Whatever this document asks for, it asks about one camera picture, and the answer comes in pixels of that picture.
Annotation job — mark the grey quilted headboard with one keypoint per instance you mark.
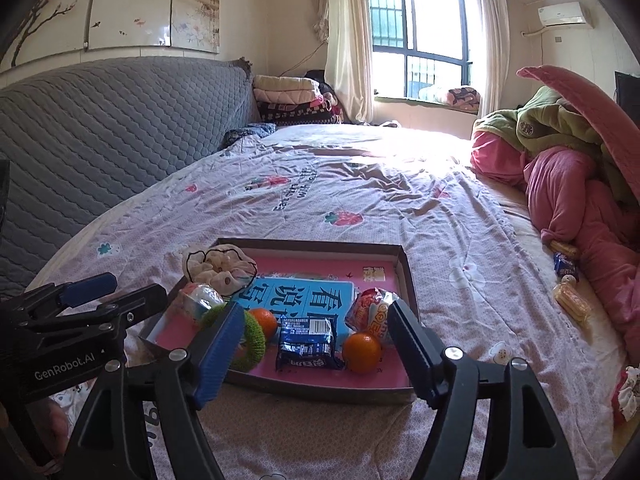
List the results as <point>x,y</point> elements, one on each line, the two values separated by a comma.
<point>79,140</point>

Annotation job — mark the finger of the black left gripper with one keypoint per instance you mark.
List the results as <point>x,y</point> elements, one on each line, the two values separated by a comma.
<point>125,311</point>
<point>68,295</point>

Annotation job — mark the folded blankets stack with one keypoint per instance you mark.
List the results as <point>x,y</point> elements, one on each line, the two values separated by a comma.
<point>290,101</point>

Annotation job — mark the window with dark frame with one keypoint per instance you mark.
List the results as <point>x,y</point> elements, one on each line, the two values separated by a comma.
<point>421,48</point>

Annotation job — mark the small blue wrapped candy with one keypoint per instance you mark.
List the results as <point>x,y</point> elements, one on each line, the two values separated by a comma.
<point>565,269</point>

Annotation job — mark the white air conditioner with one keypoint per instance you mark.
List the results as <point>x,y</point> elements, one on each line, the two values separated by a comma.
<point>564,14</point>

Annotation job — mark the cream curtain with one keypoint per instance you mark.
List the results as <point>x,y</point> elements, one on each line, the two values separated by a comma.
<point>495,49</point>
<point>344,26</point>

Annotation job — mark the red white scrunchie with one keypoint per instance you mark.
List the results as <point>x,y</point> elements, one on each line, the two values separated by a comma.
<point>626,397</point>

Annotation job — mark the cream scrunchie with black trim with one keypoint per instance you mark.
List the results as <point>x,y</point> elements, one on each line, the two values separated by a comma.
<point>224,268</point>

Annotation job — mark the left cream curtain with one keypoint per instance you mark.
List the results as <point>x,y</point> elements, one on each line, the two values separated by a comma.
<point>344,26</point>

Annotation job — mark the red white snack bag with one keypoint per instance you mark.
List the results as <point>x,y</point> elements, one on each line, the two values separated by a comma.
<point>369,312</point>

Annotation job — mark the orange tangerine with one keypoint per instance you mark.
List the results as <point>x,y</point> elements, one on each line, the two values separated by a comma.
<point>266,320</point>
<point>361,353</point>

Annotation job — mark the green fuzzy scrunchie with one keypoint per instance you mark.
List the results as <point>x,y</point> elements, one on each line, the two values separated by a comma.
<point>232,337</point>

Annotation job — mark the black television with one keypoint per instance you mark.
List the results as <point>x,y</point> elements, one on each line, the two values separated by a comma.
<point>627,95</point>

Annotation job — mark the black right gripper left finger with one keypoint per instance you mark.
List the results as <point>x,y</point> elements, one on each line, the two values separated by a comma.
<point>110,441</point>

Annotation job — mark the pink floral bed sheet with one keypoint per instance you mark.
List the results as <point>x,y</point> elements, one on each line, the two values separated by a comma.
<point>476,286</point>

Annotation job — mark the pink quilt pile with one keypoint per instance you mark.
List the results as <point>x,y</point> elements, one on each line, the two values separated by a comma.
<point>569,200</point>

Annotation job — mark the dark cloth near headboard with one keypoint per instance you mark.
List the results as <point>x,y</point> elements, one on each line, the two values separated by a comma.
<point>259,129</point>

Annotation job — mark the dark shallow box tray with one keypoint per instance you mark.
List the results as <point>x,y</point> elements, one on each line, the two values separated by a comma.
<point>173,330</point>

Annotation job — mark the person's left hand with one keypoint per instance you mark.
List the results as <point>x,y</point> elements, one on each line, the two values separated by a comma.
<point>55,427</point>

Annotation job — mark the blue snack packet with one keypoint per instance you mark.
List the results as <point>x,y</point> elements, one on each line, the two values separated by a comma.
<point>308,343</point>

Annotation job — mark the blue white egg toy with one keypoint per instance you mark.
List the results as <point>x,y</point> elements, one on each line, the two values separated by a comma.
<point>196,299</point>

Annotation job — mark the floral item on windowsill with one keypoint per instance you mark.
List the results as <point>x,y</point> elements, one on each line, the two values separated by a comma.
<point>464,98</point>

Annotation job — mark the green blanket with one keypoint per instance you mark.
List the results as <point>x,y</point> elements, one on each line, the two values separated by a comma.
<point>546,122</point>

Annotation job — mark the floral wall painting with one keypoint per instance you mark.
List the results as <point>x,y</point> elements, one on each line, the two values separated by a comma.
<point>51,27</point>

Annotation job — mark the yellow wrapped snack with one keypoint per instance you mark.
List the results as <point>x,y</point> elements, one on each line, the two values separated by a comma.
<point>567,250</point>
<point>571,301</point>

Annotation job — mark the right cream curtain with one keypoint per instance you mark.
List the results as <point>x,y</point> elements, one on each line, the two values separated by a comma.
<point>495,49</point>

